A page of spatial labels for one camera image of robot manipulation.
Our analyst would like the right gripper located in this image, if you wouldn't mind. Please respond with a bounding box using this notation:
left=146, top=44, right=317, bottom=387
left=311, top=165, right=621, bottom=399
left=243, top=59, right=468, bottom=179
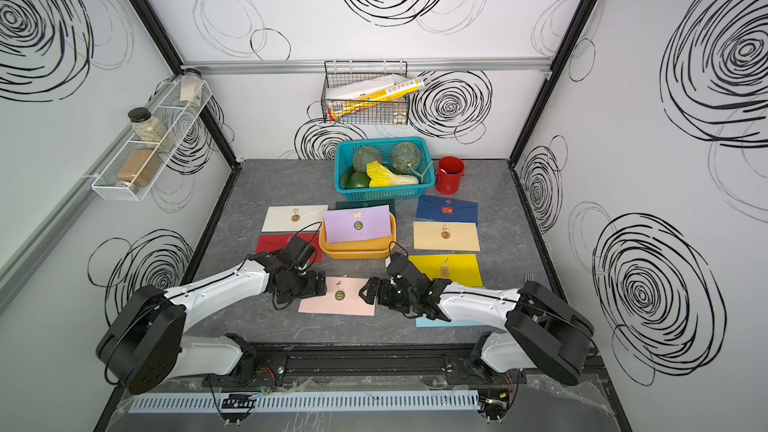
left=357, top=277, right=418, bottom=313

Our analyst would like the pink envelope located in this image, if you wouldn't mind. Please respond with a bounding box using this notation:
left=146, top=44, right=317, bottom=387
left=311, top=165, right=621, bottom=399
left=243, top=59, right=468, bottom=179
left=298, top=276, right=375, bottom=316

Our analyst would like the purple envelope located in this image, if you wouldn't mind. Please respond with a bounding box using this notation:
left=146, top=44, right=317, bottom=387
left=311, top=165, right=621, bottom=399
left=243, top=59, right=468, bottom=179
left=324, top=205, right=392, bottom=243

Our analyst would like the beige envelope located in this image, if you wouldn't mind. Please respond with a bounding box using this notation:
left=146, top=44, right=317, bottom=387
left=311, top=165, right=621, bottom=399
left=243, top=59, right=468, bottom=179
left=413, top=221, right=480, bottom=252

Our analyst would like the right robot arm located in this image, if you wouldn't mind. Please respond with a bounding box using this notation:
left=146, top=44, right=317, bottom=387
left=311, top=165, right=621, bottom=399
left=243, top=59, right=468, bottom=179
left=359, top=253, right=594, bottom=386

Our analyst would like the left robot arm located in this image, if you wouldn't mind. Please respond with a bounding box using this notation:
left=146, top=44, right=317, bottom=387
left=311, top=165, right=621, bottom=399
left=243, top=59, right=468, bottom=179
left=95, top=235, right=327, bottom=395

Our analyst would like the yellow storage box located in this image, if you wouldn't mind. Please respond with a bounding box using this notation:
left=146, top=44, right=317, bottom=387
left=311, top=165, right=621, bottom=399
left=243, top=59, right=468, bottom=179
left=318, top=213, right=397, bottom=260

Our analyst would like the yellow foil roll box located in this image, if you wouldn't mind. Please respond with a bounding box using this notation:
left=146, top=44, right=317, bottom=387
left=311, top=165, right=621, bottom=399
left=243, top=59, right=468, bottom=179
left=325, top=78, right=424, bottom=121

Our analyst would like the white wrap box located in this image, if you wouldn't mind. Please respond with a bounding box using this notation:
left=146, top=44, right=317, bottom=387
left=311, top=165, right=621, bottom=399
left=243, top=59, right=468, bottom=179
left=325, top=74, right=407, bottom=100

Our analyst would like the light blue envelope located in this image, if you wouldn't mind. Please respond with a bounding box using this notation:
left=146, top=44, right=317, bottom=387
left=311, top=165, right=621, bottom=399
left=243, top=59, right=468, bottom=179
left=415, top=317, right=481, bottom=328

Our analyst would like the red envelope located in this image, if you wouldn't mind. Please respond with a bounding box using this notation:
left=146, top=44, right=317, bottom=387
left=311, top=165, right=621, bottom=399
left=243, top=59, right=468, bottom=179
left=255, top=233, right=323, bottom=263

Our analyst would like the white envelope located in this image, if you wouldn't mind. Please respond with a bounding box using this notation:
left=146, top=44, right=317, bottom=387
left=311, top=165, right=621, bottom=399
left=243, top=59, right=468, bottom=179
left=261, top=205, right=328, bottom=232

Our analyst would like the dark green envelope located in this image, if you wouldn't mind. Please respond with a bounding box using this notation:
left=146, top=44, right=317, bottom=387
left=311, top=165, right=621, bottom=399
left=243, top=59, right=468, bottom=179
left=334, top=200, right=396, bottom=215

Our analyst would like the yellow envelope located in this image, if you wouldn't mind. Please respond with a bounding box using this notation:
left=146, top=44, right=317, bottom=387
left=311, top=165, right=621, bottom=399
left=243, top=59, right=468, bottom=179
left=410, top=254, right=483, bottom=287

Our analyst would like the navy blue envelope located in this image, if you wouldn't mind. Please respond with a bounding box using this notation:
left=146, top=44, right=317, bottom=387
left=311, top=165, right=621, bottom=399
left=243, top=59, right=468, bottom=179
left=416, top=195, right=479, bottom=223

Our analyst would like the green pepper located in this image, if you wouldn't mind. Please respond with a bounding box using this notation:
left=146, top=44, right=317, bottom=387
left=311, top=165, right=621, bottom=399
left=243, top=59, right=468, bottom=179
left=344, top=171, right=371, bottom=190

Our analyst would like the yellow white cabbage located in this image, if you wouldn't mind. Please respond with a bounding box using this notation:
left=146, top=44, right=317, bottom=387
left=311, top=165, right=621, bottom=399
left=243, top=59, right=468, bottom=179
left=366, top=161, right=420, bottom=188

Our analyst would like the right green melon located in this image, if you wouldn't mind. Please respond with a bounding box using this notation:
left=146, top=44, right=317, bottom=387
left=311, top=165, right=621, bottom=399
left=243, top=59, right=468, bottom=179
left=390, top=141, right=422, bottom=174

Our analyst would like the green melon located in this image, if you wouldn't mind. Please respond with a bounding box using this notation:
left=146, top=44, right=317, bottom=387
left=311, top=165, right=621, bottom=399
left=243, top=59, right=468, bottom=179
left=353, top=145, right=383, bottom=173
left=390, top=141, right=422, bottom=174

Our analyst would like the left green melon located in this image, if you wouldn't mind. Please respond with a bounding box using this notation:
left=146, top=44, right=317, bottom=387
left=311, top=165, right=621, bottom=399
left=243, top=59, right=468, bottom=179
left=353, top=145, right=383, bottom=173

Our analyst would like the red cup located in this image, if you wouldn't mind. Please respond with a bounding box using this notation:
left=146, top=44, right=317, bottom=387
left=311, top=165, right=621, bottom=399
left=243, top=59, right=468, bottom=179
left=435, top=156, right=465, bottom=195

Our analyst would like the black lid spice jar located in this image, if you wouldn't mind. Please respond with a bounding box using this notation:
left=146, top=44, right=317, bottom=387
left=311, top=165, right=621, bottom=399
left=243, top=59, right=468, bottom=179
left=127, top=107, right=167, bottom=145

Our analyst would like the clear lid jar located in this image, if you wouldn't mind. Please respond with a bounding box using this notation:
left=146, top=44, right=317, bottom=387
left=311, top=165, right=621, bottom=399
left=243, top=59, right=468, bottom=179
left=180, top=68, right=203, bottom=106

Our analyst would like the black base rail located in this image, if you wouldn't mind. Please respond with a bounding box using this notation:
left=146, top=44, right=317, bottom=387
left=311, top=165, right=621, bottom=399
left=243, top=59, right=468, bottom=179
left=119, top=344, right=604, bottom=388

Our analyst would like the white slotted cable duct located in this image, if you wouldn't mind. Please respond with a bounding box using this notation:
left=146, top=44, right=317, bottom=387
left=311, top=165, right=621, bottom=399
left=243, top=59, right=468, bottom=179
left=128, top=390, right=480, bottom=414

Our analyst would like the black wire wall basket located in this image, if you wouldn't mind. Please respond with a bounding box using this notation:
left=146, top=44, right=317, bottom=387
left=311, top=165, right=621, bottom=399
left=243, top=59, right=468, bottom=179
left=320, top=60, right=409, bottom=125

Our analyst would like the white wire wall shelf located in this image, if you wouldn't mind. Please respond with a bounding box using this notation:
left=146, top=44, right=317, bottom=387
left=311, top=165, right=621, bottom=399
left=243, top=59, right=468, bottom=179
left=91, top=75, right=215, bottom=207

